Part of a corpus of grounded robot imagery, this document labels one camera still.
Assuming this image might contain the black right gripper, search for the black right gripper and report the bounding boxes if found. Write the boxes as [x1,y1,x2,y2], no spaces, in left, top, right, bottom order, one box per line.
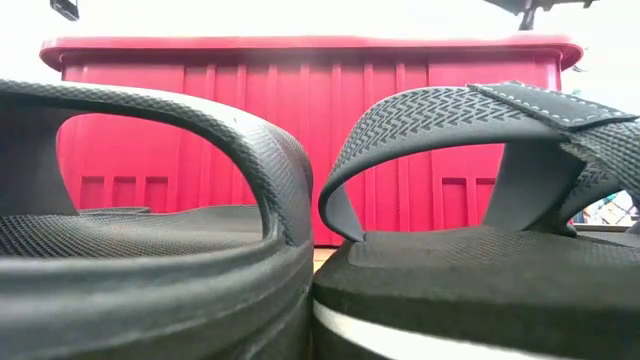
[482,0,599,31]

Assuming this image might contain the black aluminium frame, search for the black aluminium frame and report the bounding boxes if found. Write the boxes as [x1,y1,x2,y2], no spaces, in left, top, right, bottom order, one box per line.
[573,223,634,232]

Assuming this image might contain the red plastic bin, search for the red plastic bin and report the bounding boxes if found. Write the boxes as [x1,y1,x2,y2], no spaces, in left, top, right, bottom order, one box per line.
[39,34,585,247]

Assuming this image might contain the black velcro strap slide sandal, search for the black velcro strap slide sandal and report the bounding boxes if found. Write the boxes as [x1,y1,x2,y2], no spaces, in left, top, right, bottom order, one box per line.
[310,80,640,360]

